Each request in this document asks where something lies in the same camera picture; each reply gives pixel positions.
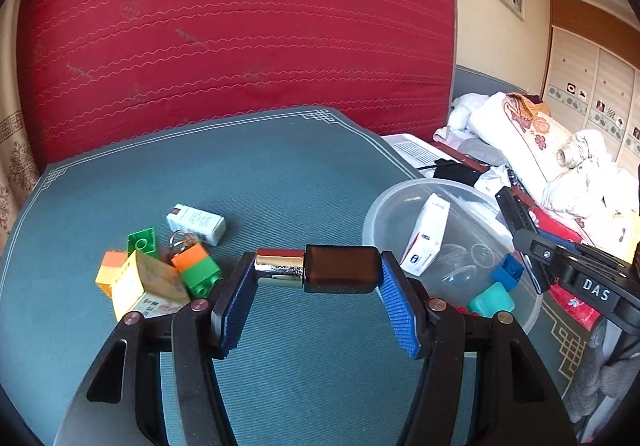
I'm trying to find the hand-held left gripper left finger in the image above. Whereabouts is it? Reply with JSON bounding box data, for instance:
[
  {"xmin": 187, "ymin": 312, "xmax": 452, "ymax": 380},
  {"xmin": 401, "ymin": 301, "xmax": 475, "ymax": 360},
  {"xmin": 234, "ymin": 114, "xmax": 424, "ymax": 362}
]
[{"xmin": 52, "ymin": 251, "xmax": 258, "ymax": 446}]

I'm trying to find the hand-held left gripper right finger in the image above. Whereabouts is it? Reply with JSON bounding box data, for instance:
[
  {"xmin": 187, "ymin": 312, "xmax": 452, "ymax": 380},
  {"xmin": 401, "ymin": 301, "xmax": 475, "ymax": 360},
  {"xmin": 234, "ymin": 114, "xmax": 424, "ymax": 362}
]
[{"xmin": 380, "ymin": 251, "xmax": 578, "ymax": 446}]

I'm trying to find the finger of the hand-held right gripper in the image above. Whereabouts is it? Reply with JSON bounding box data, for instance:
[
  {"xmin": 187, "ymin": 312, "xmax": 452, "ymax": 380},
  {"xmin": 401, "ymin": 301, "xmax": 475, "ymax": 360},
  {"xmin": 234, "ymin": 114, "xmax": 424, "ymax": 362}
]
[
  {"xmin": 514, "ymin": 228, "xmax": 557, "ymax": 294},
  {"xmin": 537, "ymin": 230, "xmax": 628, "ymax": 269}
]

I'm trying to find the blue toy block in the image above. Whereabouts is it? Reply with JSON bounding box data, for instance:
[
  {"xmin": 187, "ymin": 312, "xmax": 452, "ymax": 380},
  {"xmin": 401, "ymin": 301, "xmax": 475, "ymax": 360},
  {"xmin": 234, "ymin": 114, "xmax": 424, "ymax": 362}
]
[{"xmin": 491, "ymin": 253, "xmax": 525, "ymax": 297}]

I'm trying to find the orange and green toy block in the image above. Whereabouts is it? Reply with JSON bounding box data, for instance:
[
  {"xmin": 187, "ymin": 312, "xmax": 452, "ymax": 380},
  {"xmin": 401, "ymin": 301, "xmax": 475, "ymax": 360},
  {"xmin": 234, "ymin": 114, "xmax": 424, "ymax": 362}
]
[{"xmin": 171, "ymin": 242, "xmax": 223, "ymax": 299}]

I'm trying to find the teal plastic case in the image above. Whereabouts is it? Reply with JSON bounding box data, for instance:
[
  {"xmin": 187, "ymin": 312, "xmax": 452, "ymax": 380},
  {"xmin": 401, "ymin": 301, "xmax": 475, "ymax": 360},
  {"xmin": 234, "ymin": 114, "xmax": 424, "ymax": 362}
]
[{"xmin": 468, "ymin": 282, "xmax": 515, "ymax": 318}]

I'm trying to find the brown bottle with silver cap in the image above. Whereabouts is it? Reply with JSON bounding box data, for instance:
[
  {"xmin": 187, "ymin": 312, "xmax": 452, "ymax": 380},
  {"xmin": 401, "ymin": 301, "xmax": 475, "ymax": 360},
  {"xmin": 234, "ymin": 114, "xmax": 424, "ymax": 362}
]
[{"xmin": 254, "ymin": 244, "xmax": 383, "ymax": 294}]

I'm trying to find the blue and white carton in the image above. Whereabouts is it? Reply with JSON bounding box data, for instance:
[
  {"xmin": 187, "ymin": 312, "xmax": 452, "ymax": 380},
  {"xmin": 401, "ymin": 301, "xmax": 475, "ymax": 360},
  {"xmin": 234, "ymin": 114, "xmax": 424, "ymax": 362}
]
[{"xmin": 400, "ymin": 193, "xmax": 451, "ymax": 277}]

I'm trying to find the small white printed box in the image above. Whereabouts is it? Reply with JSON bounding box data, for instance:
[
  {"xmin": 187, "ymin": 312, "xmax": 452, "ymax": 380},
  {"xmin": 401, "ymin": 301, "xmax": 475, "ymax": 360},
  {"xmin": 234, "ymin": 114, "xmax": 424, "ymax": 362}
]
[{"xmin": 166, "ymin": 203, "xmax": 227, "ymax": 247}]

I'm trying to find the clear plastic bowl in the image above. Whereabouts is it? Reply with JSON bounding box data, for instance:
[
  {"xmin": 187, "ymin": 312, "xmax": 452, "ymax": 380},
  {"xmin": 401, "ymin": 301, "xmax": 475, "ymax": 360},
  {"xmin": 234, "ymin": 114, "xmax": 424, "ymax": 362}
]
[{"xmin": 361, "ymin": 178, "xmax": 543, "ymax": 334}]

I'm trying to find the teal desktop mat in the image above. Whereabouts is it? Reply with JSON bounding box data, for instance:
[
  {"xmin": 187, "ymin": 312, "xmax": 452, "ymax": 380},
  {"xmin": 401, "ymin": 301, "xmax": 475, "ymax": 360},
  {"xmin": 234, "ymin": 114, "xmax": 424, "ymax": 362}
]
[{"xmin": 0, "ymin": 107, "xmax": 591, "ymax": 446}]

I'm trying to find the white bedding pile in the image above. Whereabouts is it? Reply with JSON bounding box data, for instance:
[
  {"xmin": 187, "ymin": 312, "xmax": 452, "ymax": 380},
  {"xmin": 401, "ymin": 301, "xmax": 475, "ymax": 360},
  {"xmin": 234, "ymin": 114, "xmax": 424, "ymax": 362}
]
[{"xmin": 432, "ymin": 91, "xmax": 640, "ymax": 257}]

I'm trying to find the grey fuzzy cloth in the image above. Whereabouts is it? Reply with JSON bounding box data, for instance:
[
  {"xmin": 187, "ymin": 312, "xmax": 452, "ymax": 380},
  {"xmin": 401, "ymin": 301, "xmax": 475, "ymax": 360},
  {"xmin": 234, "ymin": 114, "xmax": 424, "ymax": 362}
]
[{"xmin": 567, "ymin": 316, "xmax": 640, "ymax": 444}]

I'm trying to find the yellow and white ointment box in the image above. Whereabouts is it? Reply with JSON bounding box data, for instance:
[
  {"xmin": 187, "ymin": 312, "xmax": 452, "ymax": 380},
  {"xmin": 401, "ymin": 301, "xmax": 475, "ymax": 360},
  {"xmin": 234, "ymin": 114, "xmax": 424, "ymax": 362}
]
[{"xmin": 111, "ymin": 250, "xmax": 192, "ymax": 322}]

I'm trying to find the white crumpled paper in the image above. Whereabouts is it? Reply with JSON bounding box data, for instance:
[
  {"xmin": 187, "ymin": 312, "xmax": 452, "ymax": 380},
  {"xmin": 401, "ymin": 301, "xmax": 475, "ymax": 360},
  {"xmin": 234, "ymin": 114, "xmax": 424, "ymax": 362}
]
[{"xmin": 472, "ymin": 165, "xmax": 512, "ymax": 199}]

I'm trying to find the black pouch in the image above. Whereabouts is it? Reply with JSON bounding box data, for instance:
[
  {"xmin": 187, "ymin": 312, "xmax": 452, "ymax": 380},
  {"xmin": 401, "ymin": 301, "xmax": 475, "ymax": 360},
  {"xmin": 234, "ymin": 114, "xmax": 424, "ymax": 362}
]
[{"xmin": 432, "ymin": 158, "xmax": 481, "ymax": 187}]

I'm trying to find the floral pillow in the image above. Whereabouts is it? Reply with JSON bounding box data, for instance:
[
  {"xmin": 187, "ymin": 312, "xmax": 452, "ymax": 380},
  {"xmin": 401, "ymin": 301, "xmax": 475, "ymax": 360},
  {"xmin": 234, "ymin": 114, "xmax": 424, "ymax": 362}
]
[{"xmin": 492, "ymin": 93, "xmax": 573, "ymax": 182}]

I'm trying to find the yellow and orange toy block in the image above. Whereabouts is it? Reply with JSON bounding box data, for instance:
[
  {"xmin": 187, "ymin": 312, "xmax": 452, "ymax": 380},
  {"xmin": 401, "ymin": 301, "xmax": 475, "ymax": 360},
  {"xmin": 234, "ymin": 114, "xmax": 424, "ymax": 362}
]
[{"xmin": 95, "ymin": 250, "xmax": 128, "ymax": 299}]

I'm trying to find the wooden wardrobe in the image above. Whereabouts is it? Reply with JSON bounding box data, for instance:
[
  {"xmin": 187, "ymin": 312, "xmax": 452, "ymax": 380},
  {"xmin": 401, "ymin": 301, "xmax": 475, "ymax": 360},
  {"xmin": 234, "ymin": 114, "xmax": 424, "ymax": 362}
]
[{"xmin": 540, "ymin": 0, "xmax": 640, "ymax": 172}]

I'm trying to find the beige patterned curtain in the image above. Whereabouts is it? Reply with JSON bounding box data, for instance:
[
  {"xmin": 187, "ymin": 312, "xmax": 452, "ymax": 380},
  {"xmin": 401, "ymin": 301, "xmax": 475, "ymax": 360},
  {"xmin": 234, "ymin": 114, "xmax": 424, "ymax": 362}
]
[{"xmin": 0, "ymin": 0, "xmax": 41, "ymax": 257}]

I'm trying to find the red quilted mattress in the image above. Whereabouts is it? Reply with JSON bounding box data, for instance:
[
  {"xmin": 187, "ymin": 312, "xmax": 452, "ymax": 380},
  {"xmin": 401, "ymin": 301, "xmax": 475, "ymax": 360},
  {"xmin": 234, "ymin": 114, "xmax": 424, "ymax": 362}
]
[{"xmin": 17, "ymin": 0, "xmax": 458, "ymax": 167}]

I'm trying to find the metal key ring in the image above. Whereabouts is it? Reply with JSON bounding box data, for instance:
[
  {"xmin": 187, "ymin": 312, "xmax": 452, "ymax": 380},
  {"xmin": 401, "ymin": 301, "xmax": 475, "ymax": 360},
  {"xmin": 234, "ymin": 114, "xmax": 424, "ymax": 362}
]
[{"xmin": 168, "ymin": 228, "xmax": 201, "ymax": 257}]

